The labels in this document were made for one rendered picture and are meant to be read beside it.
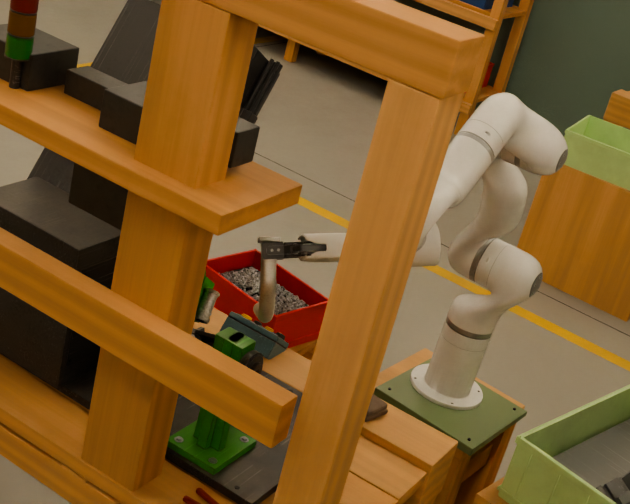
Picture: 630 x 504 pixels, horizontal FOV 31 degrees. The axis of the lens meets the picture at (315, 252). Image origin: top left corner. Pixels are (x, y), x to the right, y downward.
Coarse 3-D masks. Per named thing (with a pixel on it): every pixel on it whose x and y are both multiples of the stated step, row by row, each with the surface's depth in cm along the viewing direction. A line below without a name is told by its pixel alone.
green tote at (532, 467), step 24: (600, 408) 280; (624, 408) 293; (528, 432) 258; (552, 432) 266; (576, 432) 277; (600, 432) 289; (528, 456) 254; (552, 456) 273; (504, 480) 260; (528, 480) 255; (552, 480) 251; (576, 480) 246
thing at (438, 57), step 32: (224, 0) 178; (256, 0) 175; (288, 0) 172; (320, 0) 169; (352, 0) 166; (384, 0) 170; (288, 32) 173; (320, 32) 170; (352, 32) 167; (384, 32) 164; (416, 32) 162; (448, 32) 161; (384, 64) 166; (416, 64) 163; (448, 64) 160; (448, 96) 163
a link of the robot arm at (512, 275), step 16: (496, 240) 267; (496, 256) 264; (512, 256) 263; (528, 256) 264; (480, 272) 265; (496, 272) 263; (512, 272) 261; (528, 272) 261; (496, 288) 264; (512, 288) 262; (528, 288) 262; (464, 304) 271; (480, 304) 269; (496, 304) 265; (512, 304) 264; (448, 320) 275; (464, 320) 270; (480, 320) 269; (496, 320) 272; (480, 336) 272
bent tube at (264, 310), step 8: (264, 240) 208; (272, 240) 208; (280, 240) 208; (264, 264) 209; (272, 264) 209; (264, 272) 209; (272, 272) 209; (264, 280) 209; (272, 280) 209; (264, 288) 209; (272, 288) 209; (264, 296) 210; (272, 296) 210; (256, 304) 230; (264, 304) 211; (272, 304) 211; (256, 312) 221; (264, 312) 212; (272, 312) 213; (264, 320) 214
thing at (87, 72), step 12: (72, 72) 215; (84, 72) 216; (96, 72) 217; (72, 84) 215; (84, 84) 214; (96, 84) 212; (108, 84) 213; (120, 84) 214; (72, 96) 216; (84, 96) 215; (96, 96) 213; (96, 108) 214
